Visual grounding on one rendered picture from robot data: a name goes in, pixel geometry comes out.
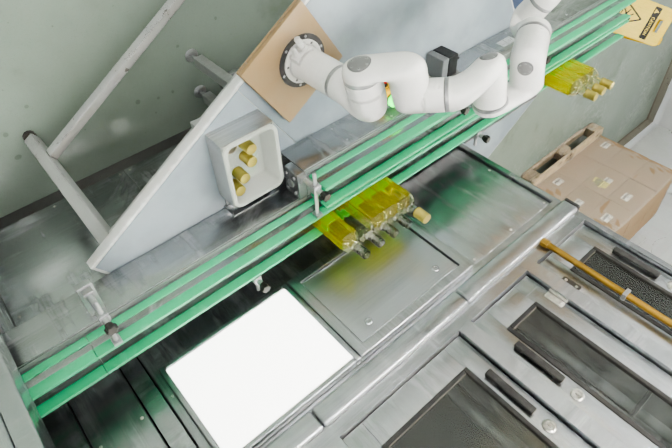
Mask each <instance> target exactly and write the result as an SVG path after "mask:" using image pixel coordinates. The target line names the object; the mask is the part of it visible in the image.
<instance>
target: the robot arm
mask: <svg viewBox="0 0 672 448"><path fill-rule="evenodd" d="M560 1H561V0H523V1H522V2H521V3H520V4H519V5H518V6H517V8H516V9H515V11H514V12H513V15H512V18H511V21H510V30H511V32H512V34H513V36H514V37H515V40H514V43H513V47H512V51H511V55H510V71H509V82H508V83H507V63H506V59H505V57H504V56H503V55H502V54H500V53H498V52H489V53H486V54H484V55H482V56H480V57H479V58H477V59H476V60H475V61H474V62H473V63H472V64H471V65H470V66H469V67H468V68H467V69H465V70H464V71H462V72H461V73H459V74H457V75H455V76H449V77H435V78H429V76H428V68H427V64H426V62H425V60H424V59H423V58H422V57H421V56H420V55H418V54H416V53H413V52H409V51H398V52H387V53H375V54H364V55H358V56H355V57H352V58H350V59H349V60H347V61H346V62H345V63H344V64H343V63H342V62H340V61H338V60H336V59H334V58H333V57H331V56H329V55H327V54H325V53H323V52H322V51H321V49H320V46H319V45H318V43H317V42H315V41H314V40H311V39H303V40H302V39H300V37H299V36H296V37H295V38H294V42H295V43H296V44H295V45H293V47H291V49H290V51H289V52H288V54H287V57H286V60H285V73H286V75H287V77H288V78H289V79H290V80H291V81H293V82H295V83H303V82H305V83H306V84H308V85H310V86H311V87H313V88H315V89H316V90H318V91H319V92H321V93H323V94H324V95H326V96H327V97H329V98H330V99H332V100H334V101H335V102H337V103H338V104H340V105H341V106H342V107H343V108H344V109H345V110H347V111H348V112H349V113H350V114H351V115H352V116H353V117H355V118H356V119H358V120H360V121H363V122H374V121H377V120H379V119H380V118H381V117H382V116H383V115H384V114H385V112H386V110H387V104H388V101H387V94H386V89H385V84H384V82H387V83H388V84H389V87H390V92H391V97H392V101H393V104H394V107H395V109H396V110H397V111H398V112H400V113H403V114H423V113H442V112H456V111H459V110H461V109H463V108H465V107H467V106H469V105H470V104H471V103H472V108H473V111H474V112H475V114H477V115H478V116H480V117H482V118H495V117H498V116H500V115H502V114H504V113H506V112H508V111H510V110H511V109H513V108H515V107H517V106H519V105H520V104H522V103H524V102H526V101H527V100H529V99H531V98H532V97H533V96H535V95H536V94H537V93H538V92H539V91H540V90H541V89H542V88H543V85H544V77H545V65H546V58H547V53H548V47H549V43H550V38H551V34H552V28H551V25H550V24H549V22H548V21H547V20H546V19H544V17H545V16H546V15H547V14H548V13H549V12H550V11H551V10H552V9H554V8H555V7H556V6H557V4H558V3H559V2H560Z"/></svg>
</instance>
